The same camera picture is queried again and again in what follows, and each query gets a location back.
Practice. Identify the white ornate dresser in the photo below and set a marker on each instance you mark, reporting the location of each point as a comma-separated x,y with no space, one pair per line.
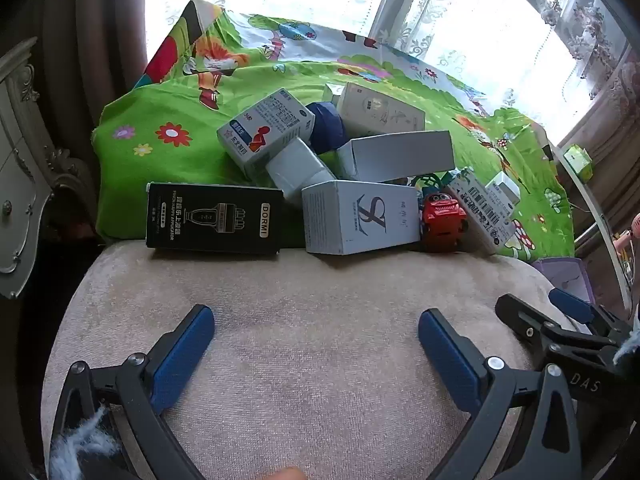
25,170

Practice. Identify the white window frame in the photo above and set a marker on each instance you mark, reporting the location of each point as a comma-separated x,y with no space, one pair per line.
395,0

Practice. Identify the red toy car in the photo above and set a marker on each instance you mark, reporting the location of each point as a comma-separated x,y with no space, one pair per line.
442,215

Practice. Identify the patterned brown curtain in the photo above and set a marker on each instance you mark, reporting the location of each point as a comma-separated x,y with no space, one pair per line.
615,125

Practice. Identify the white and blue medicine box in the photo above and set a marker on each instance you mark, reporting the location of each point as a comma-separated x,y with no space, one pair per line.
265,130

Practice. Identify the pink desk fan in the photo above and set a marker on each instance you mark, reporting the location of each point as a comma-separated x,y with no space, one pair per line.
632,232

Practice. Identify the plain brown curtain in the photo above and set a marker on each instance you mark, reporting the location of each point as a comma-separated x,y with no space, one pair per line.
95,35

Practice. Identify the white lace curtain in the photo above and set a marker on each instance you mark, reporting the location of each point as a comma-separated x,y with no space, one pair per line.
475,20

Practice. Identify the white curved desk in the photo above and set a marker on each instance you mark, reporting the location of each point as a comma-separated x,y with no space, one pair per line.
595,220

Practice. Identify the cream box with drawing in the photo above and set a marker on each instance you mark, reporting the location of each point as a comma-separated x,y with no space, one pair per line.
385,107

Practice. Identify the white box with curly logo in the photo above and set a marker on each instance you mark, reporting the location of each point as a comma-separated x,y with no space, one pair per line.
360,217

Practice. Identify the grey-white small box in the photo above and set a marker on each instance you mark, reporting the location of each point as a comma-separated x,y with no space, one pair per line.
297,167

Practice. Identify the white barcode box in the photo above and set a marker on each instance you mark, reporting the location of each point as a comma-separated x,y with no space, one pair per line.
482,215

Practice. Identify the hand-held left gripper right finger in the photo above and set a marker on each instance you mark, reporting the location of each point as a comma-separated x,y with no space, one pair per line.
450,360

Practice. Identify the green tissue pack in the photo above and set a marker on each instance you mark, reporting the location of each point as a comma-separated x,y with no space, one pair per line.
577,160

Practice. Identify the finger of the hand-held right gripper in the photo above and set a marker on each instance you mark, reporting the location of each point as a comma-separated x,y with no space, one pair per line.
575,305
520,315

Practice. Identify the navy blue box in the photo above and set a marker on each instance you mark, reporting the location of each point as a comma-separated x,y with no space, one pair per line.
327,127

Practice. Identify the black box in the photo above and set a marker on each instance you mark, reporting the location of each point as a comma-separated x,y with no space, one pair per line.
210,217

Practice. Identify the small white box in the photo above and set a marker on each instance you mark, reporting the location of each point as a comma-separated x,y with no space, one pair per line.
502,187

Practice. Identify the purple cardboard box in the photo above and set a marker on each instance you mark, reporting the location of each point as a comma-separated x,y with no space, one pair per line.
562,277

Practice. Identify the person's left hand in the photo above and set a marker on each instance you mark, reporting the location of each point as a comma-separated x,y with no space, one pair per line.
287,474

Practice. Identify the green cartoon printed blanket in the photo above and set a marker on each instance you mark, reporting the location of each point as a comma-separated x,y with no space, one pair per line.
200,130

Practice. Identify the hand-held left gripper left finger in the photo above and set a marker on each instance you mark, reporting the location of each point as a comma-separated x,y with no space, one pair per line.
182,355

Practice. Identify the plain white long box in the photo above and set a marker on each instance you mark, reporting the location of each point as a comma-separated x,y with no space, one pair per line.
400,155

